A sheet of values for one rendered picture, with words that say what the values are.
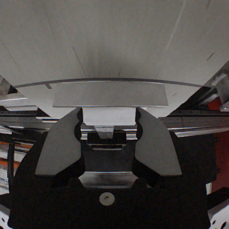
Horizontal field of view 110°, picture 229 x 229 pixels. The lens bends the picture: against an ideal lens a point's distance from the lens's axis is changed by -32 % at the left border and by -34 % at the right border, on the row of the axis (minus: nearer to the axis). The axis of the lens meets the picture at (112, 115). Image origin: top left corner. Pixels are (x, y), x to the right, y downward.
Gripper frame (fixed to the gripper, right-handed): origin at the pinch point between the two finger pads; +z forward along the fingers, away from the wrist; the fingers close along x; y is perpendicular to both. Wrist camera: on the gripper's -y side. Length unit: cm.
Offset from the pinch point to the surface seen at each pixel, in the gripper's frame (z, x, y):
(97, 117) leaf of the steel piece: 3.5, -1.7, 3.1
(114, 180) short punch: -2.0, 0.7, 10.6
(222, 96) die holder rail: 11.4, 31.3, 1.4
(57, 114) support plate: 3.1, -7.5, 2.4
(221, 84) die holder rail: 13.0, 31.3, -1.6
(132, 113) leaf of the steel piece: 2.4, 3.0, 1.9
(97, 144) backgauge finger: 14.6, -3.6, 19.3
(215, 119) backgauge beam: 24, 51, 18
